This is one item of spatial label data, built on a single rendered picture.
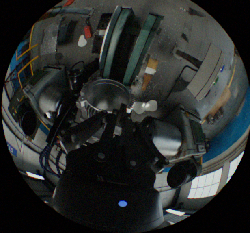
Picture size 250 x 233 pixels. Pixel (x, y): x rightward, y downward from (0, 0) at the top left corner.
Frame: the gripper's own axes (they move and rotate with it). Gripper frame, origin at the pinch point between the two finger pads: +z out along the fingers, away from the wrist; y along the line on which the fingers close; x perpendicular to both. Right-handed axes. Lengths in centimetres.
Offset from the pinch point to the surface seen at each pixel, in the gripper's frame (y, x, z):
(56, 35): -47, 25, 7
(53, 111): -28.5, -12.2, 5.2
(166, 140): 22.5, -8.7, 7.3
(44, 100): -38.4, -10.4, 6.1
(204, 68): 13.8, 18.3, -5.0
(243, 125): 521, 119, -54
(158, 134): 17.6, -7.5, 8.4
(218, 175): 553, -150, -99
